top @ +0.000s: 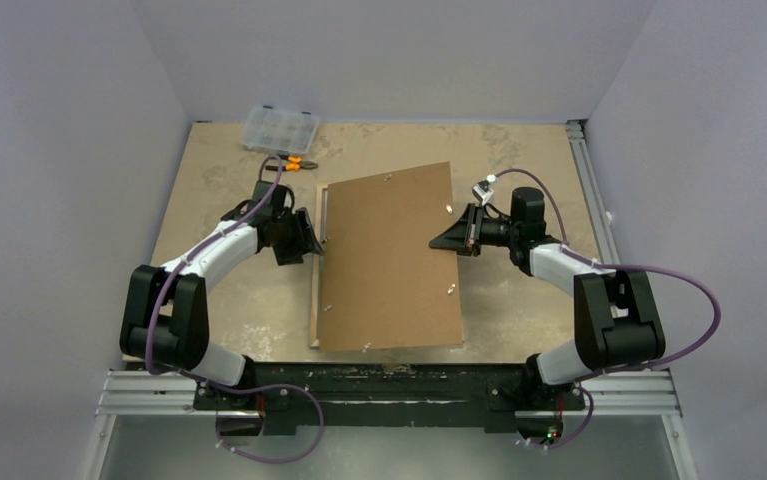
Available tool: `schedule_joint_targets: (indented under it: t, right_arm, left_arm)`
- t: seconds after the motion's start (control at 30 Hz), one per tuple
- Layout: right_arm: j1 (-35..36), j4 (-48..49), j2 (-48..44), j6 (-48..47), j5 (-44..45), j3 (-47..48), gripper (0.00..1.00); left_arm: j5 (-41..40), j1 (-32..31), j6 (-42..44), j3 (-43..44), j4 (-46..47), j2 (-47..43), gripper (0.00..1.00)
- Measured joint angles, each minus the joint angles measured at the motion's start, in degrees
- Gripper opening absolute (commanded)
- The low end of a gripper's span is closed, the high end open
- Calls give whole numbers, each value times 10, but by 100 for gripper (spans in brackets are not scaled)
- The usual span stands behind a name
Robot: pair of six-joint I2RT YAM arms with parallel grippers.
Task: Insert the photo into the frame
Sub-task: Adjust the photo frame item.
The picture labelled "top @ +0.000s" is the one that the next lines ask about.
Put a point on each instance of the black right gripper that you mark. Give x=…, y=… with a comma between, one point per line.
x=474, y=229

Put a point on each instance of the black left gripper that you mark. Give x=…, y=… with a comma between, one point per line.
x=305, y=242

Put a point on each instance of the blue wooden picture frame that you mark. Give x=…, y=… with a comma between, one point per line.
x=317, y=307

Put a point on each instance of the brown cardboard backing board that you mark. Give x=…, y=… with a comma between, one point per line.
x=381, y=285

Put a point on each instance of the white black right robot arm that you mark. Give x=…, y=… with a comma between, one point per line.
x=615, y=318

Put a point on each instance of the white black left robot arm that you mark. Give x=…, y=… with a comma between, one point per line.
x=166, y=320

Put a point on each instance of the orange black pliers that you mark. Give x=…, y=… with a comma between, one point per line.
x=288, y=163

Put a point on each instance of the clear plastic organizer box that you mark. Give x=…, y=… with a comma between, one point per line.
x=271, y=130

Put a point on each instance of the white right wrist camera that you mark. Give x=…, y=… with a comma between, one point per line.
x=483, y=191

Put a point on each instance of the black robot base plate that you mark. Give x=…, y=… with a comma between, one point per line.
x=495, y=397

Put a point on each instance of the aluminium front rail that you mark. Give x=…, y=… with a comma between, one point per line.
x=139, y=393

